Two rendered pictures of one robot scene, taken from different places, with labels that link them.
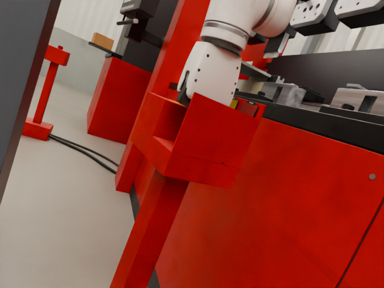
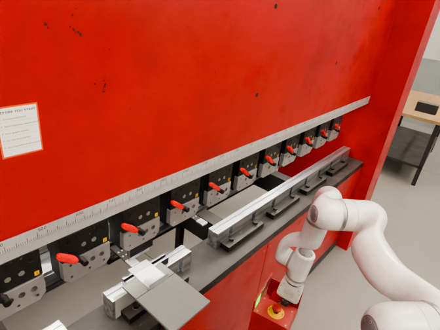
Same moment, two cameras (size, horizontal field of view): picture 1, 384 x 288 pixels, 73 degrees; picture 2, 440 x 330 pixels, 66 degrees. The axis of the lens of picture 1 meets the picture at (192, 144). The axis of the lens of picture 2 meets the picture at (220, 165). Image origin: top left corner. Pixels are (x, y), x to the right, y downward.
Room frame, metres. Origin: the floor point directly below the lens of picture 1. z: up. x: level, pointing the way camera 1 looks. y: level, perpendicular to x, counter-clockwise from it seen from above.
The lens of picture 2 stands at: (1.38, 0.79, 1.97)
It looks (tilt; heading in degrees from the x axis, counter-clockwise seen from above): 26 degrees down; 240
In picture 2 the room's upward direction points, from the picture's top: 7 degrees clockwise
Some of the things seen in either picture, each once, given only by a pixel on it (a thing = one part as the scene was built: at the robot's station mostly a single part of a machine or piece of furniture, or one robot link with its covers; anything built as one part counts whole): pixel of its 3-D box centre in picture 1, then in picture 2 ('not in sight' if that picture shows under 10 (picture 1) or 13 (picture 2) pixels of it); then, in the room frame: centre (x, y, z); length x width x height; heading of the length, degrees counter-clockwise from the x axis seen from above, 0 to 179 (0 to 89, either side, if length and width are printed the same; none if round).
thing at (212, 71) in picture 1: (212, 73); (291, 287); (0.49, 0.01, 0.86); 0.10 x 0.07 x 0.11; 124
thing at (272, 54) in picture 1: (274, 46); (139, 245); (1.12, -0.16, 1.13); 0.10 x 0.02 x 0.10; 22
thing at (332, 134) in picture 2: not in sight; (330, 126); (-0.34, -0.76, 1.26); 0.15 x 0.09 x 0.17; 22
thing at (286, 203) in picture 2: not in sight; (283, 205); (0.17, -0.50, 0.89); 0.30 x 0.05 x 0.03; 22
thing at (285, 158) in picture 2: not in sight; (285, 147); (0.22, -0.53, 1.26); 0.15 x 0.09 x 0.17; 22
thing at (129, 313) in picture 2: (244, 97); (157, 294); (1.06, -0.13, 0.89); 0.30 x 0.05 x 0.03; 22
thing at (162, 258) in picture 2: (264, 80); (146, 270); (1.09, -0.18, 0.99); 0.20 x 0.03 x 0.03; 22
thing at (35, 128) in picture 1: (46, 91); not in sight; (2.27, 1.37, 0.42); 0.25 x 0.20 x 0.83; 112
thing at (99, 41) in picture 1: (102, 43); not in sight; (3.07, 1.39, 1.05); 0.30 x 0.28 x 0.14; 26
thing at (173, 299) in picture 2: (232, 62); (165, 294); (1.06, -0.03, 1.00); 0.26 x 0.18 x 0.01; 112
